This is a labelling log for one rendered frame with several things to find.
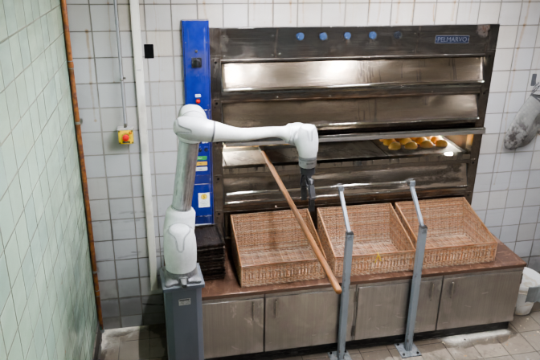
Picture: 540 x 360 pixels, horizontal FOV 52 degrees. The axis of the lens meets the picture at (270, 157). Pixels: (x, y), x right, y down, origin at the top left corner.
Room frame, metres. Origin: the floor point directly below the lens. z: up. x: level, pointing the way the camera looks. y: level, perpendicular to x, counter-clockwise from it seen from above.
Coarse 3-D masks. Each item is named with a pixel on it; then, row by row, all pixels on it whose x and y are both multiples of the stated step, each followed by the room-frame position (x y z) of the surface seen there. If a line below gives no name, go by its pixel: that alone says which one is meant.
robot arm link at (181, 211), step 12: (192, 108) 2.55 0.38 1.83; (180, 144) 2.57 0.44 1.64; (192, 144) 2.56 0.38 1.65; (180, 156) 2.57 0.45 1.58; (192, 156) 2.56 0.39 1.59; (180, 168) 2.56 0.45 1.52; (192, 168) 2.57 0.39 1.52; (180, 180) 2.55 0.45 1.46; (192, 180) 2.57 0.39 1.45; (180, 192) 2.55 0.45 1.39; (192, 192) 2.59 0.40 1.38; (180, 204) 2.55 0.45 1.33; (168, 216) 2.54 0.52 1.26; (180, 216) 2.53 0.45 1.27; (192, 216) 2.56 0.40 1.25; (192, 228) 2.54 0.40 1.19
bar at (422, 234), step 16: (240, 192) 3.04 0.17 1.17; (256, 192) 3.06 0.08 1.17; (272, 192) 3.08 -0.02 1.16; (288, 192) 3.10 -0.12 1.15; (416, 208) 3.15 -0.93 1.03; (352, 240) 2.95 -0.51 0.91; (416, 256) 3.05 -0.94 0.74; (416, 272) 3.04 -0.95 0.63; (416, 288) 3.04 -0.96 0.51; (416, 304) 3.04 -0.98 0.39; (336, 352) 3.02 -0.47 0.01; (400, 352) 3.03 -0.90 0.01; (416, 352) 3.02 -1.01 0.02
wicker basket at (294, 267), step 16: (240, 224) 3.37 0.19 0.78; (256, 224) 3.38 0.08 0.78; (272, 224) 3.41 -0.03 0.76; (288, 224) 3.43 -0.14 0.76; (256, 240) 3.36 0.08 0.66; (272, 240) 3.38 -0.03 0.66; (288, 240) 3.40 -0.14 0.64; (304, 240) 3.42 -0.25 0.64; (240, 256) 3.27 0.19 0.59; (256, 256) 3.27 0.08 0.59; (272, 256) 3.28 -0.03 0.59; (288, 256) 3.28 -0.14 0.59; (304, 256) 3.28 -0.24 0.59; (240, 272) 2.92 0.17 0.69; (256, 272) 2.94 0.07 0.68; (272, 272) 2.96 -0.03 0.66; (288, 272) 3.08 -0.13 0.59; (304, 272) 3.00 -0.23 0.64; (320, 272) 3.02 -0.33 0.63
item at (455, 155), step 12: (384, 156) 3.68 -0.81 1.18; (396, 156) 3.68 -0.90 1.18; (408, 156) 3.69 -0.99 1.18; (420, 156) 3.69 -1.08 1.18; (432, 156) 3.69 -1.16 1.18; (444, 156) 3.71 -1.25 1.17; (456, 156) 3.73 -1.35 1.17; (468, 156) 3.75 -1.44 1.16; (228, 168) 3.41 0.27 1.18; (240, 168) 3.42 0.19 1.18; (252, 168) 3.43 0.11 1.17; (264, 168) 3.45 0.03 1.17; (276, 168) 3.47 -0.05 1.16; (288, 168) 3.48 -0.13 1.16
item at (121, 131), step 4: (120, 128) 3.23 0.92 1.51; (124, 128) 3.23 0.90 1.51; (128, 128) 3.23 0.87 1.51; (132, 128) 3.23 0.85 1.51; (120, 132) 3.20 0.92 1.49; (124, 132) 3.20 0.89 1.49; (128, 132) 3.21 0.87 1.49; (132, 132) 3.21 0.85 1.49; (120, 136) 3.20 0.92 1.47; (132, 136) 3.21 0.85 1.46; (120, 140) 3.20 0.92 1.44; (132, 140) 3.21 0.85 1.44; (120, 144) 3.20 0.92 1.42; (124, 144) 3.20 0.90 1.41; (128, 144) 3.21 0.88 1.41
